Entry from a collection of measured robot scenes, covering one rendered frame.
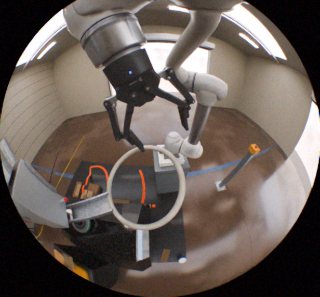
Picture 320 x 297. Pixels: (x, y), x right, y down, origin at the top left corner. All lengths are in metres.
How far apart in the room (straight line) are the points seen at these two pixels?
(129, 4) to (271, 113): 6.39
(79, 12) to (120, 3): 0.05
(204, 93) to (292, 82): 6.03
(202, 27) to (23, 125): 5.84
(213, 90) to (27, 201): 1.04
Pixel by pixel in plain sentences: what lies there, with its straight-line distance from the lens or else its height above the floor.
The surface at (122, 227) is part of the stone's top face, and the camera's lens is 0.89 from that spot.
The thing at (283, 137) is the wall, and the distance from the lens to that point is 6.21.
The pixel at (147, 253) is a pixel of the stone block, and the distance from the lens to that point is 0.96.
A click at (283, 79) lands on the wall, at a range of 6.48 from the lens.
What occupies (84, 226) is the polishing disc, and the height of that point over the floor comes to 0.88.
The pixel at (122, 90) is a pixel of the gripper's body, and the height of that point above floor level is 1.64.
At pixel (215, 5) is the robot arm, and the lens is 0.17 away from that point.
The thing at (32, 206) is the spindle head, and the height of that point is 1.42.
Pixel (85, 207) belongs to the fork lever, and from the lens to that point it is 0.76.
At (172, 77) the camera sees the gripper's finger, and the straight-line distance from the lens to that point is 0.18.
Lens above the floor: 1.67
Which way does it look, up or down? 39 degrees down
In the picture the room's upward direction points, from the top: straight up
